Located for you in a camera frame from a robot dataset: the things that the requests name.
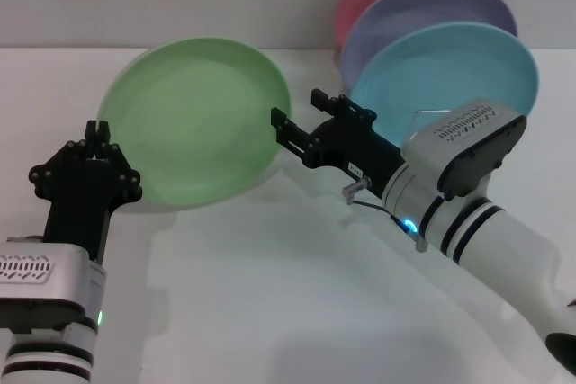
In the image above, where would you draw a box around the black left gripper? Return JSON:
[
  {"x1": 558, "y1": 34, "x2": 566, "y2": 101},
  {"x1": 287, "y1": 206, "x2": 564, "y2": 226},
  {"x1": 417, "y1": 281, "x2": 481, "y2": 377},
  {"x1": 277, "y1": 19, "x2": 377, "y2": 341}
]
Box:
[{"x1": 29, "y1": 120, "x2": 143, "y2": 263}]

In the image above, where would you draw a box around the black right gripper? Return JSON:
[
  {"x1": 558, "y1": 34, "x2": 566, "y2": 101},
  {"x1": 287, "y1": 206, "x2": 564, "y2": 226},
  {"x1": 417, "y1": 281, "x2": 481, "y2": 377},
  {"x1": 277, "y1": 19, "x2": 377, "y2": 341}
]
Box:
[{"x1": 269, "y1": 88, "x2": 406, "y2": 196}]

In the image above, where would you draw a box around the green plastic plate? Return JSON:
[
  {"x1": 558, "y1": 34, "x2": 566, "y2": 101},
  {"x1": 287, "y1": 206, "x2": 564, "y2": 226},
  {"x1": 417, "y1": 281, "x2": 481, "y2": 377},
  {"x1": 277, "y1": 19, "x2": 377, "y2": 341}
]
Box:
[{"x1": 96, "y1": 37, "x2": 293, "y2": 210}]

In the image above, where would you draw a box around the pink plastic plate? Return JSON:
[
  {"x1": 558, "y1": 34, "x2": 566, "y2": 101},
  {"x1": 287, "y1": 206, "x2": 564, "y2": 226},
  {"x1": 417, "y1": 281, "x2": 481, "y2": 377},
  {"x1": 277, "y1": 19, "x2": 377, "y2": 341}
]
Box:
[{"x1": 335, "y1": 0, "x2": 500, "y2": 50}]

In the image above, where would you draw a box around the purple plastic plate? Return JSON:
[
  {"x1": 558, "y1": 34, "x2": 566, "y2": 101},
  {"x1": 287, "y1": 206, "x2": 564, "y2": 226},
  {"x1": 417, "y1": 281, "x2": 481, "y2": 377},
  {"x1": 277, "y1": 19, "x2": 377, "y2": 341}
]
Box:
[{"x1": 339, "y1": 0, "x2": 518, "y2": 88}]

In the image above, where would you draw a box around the light blue plastic plate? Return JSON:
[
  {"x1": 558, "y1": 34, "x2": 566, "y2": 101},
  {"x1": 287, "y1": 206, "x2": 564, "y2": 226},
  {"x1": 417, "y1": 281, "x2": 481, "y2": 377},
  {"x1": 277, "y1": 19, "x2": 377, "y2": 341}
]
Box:
[{"x1": 348, "y1": 20, "x2": 540, "y2": 150}]

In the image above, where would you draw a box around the right arm cable with connector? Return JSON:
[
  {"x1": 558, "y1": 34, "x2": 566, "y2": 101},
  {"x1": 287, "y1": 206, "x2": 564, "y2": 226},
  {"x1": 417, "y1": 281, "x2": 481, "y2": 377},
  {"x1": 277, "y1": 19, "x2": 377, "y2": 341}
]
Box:
[{"x1": 341, "y1": 176, "x2": 418, "y2": 235}]

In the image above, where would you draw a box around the arm cable with connector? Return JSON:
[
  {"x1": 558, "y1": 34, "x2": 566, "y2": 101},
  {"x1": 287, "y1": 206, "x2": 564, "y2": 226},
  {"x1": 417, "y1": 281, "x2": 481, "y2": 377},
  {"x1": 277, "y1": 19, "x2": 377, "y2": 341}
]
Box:
[
  {"x1": 4, "y1": 234, "x2": 45, "y2": 245},
  {"x1": 341, "y1": 176, "x2": 418, "y2": 235}
]

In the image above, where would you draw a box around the left arm cable with connector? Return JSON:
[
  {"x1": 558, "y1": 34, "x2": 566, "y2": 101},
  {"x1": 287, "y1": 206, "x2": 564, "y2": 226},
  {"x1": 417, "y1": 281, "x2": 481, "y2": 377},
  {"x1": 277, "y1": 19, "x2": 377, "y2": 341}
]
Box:
[{"x1": 4, "y1": 234, "x2": 45, "y2": 245}]

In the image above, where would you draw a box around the silver wire plate rack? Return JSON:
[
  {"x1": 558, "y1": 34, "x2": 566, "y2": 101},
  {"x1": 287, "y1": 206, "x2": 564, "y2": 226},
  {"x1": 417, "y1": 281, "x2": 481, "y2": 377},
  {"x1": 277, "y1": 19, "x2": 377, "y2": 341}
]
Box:
[{"x1": 409, "y1": 108, "x2": 452, "y2": 142}]

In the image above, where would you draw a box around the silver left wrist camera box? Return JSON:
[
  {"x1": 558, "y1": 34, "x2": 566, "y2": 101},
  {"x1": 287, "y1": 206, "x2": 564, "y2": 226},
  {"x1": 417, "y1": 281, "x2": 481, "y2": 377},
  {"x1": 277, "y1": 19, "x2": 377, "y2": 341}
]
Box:
[{"x1": 0, "y1": 242, "x2": 94, "y2": 334}]

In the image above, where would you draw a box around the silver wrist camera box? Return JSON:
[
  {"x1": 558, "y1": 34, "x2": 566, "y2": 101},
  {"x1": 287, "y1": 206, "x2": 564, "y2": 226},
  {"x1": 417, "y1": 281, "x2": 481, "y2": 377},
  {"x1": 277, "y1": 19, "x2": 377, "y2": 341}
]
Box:
[
  {"x1": 401, "y1": 98, "x2": 528, "y2": 201},
  {"x1": 0, "y1": 242, "x2": 94, "y2": 334}
]

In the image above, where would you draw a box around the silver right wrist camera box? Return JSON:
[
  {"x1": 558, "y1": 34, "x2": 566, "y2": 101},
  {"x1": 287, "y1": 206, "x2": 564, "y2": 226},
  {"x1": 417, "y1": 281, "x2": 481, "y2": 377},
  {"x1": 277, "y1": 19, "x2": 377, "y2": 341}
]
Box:
[{"x1": 401, "y1": 98, "x2": 528, "y2": 201}]

